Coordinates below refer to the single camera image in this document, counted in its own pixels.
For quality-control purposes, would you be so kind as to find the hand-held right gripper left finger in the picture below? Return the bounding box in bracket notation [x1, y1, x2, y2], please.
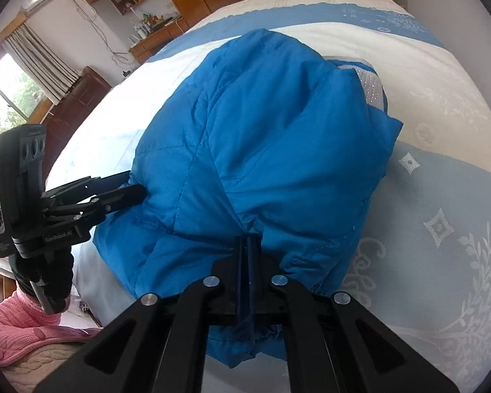
[32, 235, 249, 393]

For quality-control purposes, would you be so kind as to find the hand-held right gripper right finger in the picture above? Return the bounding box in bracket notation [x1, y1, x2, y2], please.
[248, 236, 462, 393]

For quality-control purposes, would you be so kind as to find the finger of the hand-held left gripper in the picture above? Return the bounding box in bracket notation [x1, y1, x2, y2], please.
[48, 183, 147, 231]
[44, 172, 132, 209]

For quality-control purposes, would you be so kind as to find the blue puffer jacket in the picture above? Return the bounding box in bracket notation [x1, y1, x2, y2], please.
[91, 28, 405, 370]

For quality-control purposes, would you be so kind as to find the person's left forearm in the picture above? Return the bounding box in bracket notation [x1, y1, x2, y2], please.
[0, 288, 104, 368]

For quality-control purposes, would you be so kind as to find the person's left hand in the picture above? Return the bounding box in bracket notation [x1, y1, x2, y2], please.
[9, 249, 76, 317]

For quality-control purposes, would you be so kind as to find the dark wooden cabinet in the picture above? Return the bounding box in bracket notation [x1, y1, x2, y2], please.
[44, 65, 114, 169]

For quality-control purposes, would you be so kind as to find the window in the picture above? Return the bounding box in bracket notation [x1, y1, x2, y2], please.
[0, 52, 55, 165]

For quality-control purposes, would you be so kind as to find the striped curtain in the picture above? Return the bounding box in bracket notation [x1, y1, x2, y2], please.
[1, 22, 83, 106]

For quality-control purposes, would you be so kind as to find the wooden desk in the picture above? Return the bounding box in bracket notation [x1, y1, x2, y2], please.
[129, 15, 198, 66]

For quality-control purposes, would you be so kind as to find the clutter on desk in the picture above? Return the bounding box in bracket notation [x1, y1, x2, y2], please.
[132, 13, 186, 38]

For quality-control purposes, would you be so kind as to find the bed with blue white bedspread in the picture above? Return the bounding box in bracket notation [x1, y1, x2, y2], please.
[45, 0, 491, 393]

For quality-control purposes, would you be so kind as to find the white wall cable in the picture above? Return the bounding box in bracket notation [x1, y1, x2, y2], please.
[66, 0, 140, 67]

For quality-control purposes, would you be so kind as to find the beige cable knit sweater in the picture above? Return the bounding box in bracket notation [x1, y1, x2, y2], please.
[0, 338, 91, 393]

